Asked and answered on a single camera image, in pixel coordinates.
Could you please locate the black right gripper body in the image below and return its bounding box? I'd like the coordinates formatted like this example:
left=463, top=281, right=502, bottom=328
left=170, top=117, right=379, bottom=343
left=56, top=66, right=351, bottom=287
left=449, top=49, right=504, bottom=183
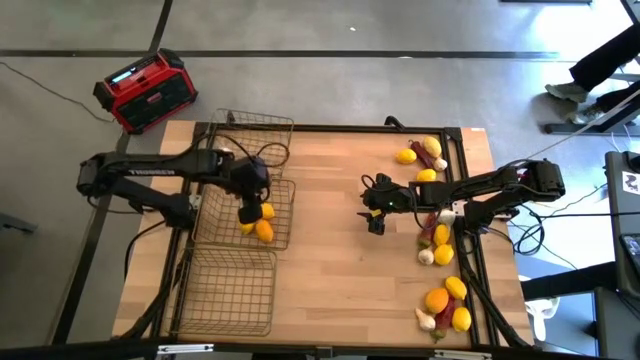
left=360, top=172, right=417, bottom=215

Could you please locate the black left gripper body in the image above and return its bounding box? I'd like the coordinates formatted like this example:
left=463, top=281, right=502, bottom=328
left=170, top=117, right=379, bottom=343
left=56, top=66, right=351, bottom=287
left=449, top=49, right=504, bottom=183
left=227, top=155, right=272, bottom=200

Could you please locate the dark red chili pepper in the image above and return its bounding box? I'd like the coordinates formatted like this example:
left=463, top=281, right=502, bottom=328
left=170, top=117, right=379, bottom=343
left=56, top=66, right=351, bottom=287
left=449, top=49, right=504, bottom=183
left=408, top=139, right=437, bottom=170

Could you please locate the red black jobsite radio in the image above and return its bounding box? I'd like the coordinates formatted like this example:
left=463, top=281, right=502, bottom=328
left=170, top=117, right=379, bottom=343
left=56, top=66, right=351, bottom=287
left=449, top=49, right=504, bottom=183
left=92, top=48, right=199, bottom=135

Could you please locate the white plastic object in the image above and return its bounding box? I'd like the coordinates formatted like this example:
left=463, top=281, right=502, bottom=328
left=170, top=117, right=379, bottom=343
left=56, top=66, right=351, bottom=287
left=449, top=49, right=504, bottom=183
left=519, top=273, right=562, bottom=342

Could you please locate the black desk foot bar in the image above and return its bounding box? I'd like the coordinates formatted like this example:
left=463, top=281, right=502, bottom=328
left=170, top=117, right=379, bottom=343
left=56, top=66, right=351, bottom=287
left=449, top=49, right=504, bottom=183
left=543, top=94, right=640, bottom=136

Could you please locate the person's shoe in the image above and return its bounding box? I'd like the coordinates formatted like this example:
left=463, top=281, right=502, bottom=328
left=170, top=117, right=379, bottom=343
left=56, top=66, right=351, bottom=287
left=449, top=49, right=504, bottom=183
left=568, top=102, right=607, bottom=126
left=544, top=82, right=591, bottom=105

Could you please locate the black side desk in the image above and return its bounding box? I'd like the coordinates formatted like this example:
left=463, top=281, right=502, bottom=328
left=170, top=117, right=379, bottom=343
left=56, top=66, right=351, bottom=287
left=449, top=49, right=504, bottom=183
left=592, top=149, right=640, bottom=360

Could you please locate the person's leg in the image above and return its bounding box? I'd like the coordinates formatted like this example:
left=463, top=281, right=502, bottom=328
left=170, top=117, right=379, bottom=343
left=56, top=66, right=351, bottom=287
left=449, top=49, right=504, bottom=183
left=595, top=79, right=640, bottom=114
left=568, top=23, right=640, bottom=92

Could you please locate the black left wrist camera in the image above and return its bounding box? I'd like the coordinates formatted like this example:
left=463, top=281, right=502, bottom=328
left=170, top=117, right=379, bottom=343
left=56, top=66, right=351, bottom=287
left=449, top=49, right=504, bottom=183
left=237, top=197, right=265, bottom=226

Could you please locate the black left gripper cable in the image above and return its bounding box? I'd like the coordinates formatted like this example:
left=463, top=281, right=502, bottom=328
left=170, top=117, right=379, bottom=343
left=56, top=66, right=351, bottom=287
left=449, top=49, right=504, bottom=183
left=197, top=131, right=292, bottom=170

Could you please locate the metal wire basket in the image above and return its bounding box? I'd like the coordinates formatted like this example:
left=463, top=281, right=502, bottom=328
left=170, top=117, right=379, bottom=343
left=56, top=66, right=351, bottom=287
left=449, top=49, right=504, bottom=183
left=172, top=243, right=279, bottom=338
left=192, top=177, right=297, bottom=252
left=206, top=107, right=296, bottom=171

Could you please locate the black metal table frame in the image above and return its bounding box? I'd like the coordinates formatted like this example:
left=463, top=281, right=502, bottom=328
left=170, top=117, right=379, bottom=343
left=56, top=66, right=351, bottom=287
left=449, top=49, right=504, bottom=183
left=117, top=115, right=534, bottom=350

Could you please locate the black left base cable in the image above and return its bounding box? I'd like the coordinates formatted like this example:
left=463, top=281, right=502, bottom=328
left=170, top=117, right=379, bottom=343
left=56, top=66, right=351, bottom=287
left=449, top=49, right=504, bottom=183
left=122, top=218, right=169, bottom=282

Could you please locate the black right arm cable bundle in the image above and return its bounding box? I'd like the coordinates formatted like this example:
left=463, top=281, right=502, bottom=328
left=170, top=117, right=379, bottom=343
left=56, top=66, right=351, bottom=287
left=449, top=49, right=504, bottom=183
left=505, top=199, right=547, bottom=257

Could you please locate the silver metal bracket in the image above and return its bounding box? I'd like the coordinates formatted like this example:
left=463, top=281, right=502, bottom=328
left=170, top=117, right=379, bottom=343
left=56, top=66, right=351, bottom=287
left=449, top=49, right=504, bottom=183
left=432, top=349, right=494, bottom=360
left=156, top=342, right=215, bottom=357

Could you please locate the thin grey floor cable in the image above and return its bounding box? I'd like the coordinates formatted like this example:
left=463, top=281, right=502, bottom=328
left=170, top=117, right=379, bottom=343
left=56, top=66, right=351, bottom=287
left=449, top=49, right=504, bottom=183
left=0, top=60, right=117, bottom=125

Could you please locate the black power cable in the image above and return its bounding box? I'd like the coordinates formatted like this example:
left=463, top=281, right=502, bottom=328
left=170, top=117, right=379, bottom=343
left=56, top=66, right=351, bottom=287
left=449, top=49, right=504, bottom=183
left=537, top=211, right=640, bottom=219

